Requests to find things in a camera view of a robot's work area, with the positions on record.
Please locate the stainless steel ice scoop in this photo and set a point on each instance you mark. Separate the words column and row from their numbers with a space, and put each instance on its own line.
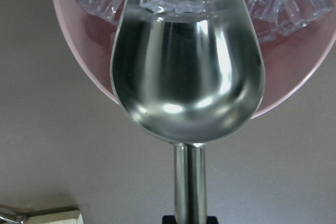
column 188, row 79

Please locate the pink bowl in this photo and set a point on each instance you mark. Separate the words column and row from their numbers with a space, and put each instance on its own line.
column 289, row 61

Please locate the wooden cutting board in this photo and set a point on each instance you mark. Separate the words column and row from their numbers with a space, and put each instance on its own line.
column 67, row 214

